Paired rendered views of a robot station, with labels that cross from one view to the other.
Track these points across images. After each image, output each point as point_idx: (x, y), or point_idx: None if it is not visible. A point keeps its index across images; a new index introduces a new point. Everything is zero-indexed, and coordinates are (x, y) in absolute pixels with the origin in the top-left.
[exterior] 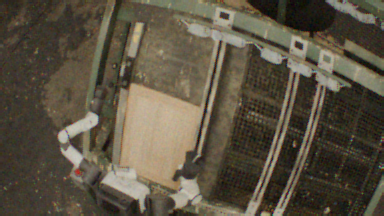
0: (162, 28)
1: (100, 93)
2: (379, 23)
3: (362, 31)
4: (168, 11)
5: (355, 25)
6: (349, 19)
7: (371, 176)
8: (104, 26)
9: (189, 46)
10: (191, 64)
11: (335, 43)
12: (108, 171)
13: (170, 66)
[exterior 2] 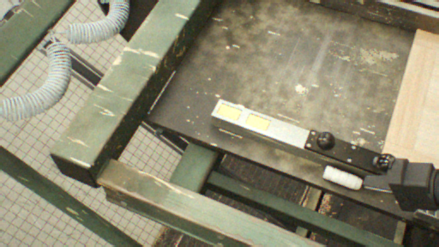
0: (243, 78)
1: (417, 164)
2: None
3: None
4: (201, 61)
5: (278, 182)
6: (270, 192)
7: None
8: (196, 207)
9: (289, 38)
10: (327, 40)
11: (306, 198)
12: None
13: (333, 75)
